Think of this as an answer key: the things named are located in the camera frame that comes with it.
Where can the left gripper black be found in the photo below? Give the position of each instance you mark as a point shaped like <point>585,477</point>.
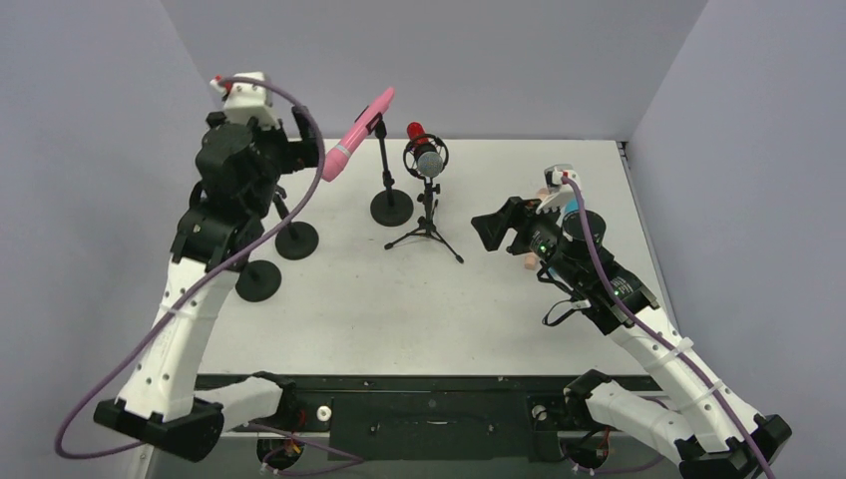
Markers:
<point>299,155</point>

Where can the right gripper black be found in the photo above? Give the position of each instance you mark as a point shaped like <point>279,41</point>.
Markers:
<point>519,226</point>

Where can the teal microphone black stand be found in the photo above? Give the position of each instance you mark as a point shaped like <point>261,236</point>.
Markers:
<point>299,239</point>

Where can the pink microphone black stand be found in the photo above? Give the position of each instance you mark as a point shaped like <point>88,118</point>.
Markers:
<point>390,207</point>

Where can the beige microphone black stand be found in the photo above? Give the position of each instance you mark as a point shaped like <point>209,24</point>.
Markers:
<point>259,281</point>

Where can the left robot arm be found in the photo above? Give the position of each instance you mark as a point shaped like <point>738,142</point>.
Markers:
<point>159,405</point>

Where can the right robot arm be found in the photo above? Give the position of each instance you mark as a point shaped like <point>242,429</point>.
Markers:
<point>709,432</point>

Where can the red mesh microphone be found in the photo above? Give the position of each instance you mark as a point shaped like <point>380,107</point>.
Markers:
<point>429,152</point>

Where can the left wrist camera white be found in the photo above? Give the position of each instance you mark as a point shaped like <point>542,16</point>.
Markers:
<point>244,101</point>

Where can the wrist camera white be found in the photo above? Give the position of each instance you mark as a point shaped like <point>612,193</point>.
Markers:
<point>560,193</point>
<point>244,101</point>

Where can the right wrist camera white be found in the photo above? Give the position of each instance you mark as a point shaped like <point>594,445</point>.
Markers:
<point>560,193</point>

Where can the black tripod shock-mount stand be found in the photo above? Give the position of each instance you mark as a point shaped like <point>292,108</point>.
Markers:
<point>426,223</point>

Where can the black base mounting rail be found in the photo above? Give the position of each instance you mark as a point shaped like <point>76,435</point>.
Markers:
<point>443,418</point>

